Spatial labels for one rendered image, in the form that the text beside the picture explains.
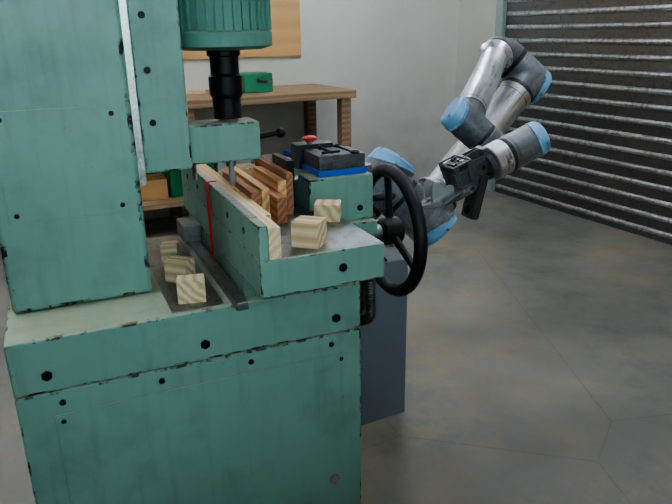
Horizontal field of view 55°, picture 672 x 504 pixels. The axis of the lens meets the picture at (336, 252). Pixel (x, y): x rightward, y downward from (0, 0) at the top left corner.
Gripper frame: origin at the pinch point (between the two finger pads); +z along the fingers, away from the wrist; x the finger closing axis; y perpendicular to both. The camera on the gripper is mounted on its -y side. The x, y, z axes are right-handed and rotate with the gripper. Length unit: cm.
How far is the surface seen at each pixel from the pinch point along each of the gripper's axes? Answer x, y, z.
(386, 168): 11.6, 18.2, 11.2
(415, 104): -331, -82, -176
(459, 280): -127, -111, -66
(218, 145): 15, 38, 42
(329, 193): 19.1, 22.0, 27.1
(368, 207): 19.1, 15.6, 20.6
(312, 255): 42, 23, 40
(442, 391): -40, -88, -4
